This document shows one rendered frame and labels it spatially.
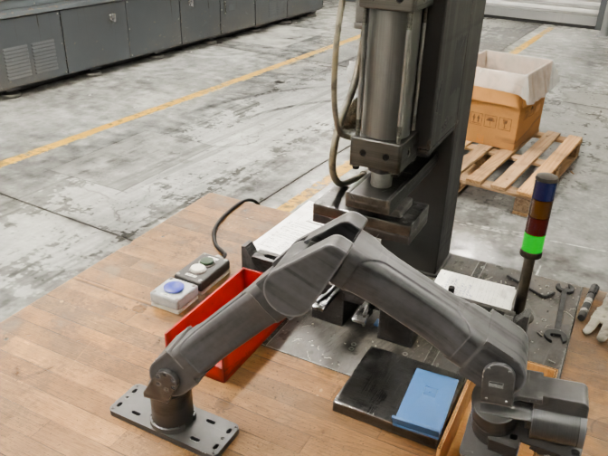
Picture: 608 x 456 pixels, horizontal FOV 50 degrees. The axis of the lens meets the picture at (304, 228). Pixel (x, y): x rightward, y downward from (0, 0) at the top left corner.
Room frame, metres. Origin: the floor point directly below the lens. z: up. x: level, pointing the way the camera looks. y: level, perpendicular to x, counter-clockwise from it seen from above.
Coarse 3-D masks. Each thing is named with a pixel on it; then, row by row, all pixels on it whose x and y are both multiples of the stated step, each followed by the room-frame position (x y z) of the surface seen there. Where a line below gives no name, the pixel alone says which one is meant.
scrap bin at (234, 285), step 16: (240, 272) 1.09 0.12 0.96; (256, 272) 1.09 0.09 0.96; (224, 288) 1.04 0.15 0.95; (240, 288) 1.08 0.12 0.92; (208, 304) 0.99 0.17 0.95; (224, 304) 1.04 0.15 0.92; (192, 320) 0.94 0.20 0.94; (256, 336) 0.92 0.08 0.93; (240, 352) 0.87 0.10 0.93; (224, 368) 0.83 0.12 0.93
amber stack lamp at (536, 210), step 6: (534, 198) 1.04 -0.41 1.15; (534, 204) 1.04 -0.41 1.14; (540, 204) 1.03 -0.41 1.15; (546, 204) 1.03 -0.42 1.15; (552, 204) 1.04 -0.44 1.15; (528, 210) 1.05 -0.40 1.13; (534, 210) 1.03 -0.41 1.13; (540, 210) 1.03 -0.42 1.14; (546, 210) 1.03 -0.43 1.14; (534, 216) 1.03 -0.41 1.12; (540, 216) 1.03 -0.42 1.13; (546, 216) 1.03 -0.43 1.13
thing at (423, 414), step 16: (416, 368) 0.85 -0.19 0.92; (416, 384) 0.81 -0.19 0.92; (432, 384) 0.81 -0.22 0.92; (448, 384) 0.81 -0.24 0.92; (416, 400) 0.77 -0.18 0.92; (432, 400) 0.78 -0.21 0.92; (448, 400) 0.78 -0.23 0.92; (400, 416) 0.74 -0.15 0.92; (416, 416) 0.74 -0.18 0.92; (432, 416) 0.74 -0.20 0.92; (416, 432) 0.71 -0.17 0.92; (432, 432) 0.69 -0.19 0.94
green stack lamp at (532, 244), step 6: (528, 234) 1.04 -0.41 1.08; (528, 240) 1.03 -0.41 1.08; (534, 240) 1.03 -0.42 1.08; (540, 240) 1.03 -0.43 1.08; (522, 246) 1.04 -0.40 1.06; (528, 246) 1.03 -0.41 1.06; (534, 246) 1.03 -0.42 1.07; (540, 246) 1.03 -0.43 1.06; (534, 252) 1.03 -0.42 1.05; (540, 252) 1.03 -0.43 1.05
